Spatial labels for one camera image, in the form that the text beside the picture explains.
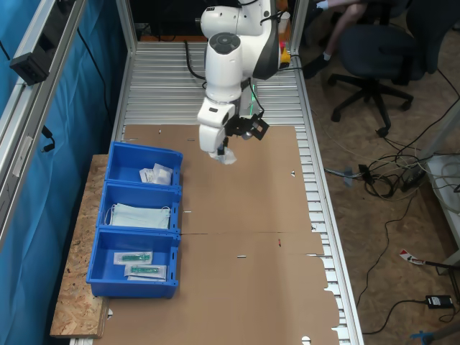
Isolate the black power adapter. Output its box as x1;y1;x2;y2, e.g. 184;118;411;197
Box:
425;294;453;309

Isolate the blue tape piece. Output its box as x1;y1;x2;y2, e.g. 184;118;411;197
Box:
409;330;438;345

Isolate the clear gauze pad packet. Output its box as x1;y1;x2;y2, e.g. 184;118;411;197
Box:
152;162;173;185

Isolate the person's leg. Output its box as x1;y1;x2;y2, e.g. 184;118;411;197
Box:
303;1;364;79
316;0;355;12

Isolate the aluminium frame post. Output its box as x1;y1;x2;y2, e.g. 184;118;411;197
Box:
290;0;305;47
115;0;139;55

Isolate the white printed flat packet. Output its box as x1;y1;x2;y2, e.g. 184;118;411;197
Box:
139;167;160;184

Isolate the white gauze roll packet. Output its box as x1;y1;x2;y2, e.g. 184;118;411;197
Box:
210;145;238;166

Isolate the yellow emergency stop box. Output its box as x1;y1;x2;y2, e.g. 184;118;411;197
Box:
278;45;292;69

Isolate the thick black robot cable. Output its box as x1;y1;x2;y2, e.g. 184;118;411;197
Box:
183;39;208;91

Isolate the white plastic bottle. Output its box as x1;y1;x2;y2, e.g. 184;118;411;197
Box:
278;11;291;40

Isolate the brown cardboard sheet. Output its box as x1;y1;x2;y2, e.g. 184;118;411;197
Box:
93;124;341;345

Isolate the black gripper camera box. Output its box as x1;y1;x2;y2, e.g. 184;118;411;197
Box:
225;111;270;142

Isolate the dark office chair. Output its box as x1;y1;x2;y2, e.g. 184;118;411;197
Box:
327;0;451;139

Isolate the blue plastic bin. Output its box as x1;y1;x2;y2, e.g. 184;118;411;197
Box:
106;140;184;188
86;226;181;299
96;180;183;233

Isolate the black metal stand foot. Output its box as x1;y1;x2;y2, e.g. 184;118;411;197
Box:
425;260;460;285

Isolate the hanging black cable with connector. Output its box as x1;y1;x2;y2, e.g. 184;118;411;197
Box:
40;124;56;154

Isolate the red white sticker piece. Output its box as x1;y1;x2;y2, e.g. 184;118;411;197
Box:
398;248;427;266

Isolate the black floor power strip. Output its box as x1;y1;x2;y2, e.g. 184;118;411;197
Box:
400;165;428;192

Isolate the stack of face masks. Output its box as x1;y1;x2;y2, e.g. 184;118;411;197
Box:
103;203;172;230

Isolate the clear packet with green syringe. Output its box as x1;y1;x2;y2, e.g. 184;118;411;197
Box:
114;251;154;266
124;264;169;278

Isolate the horizontal aluminium frame beam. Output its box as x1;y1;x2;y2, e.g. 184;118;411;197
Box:
0;0;89;249

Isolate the grey aluminium table leg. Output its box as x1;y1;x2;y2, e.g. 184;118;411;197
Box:
418;103;460;162

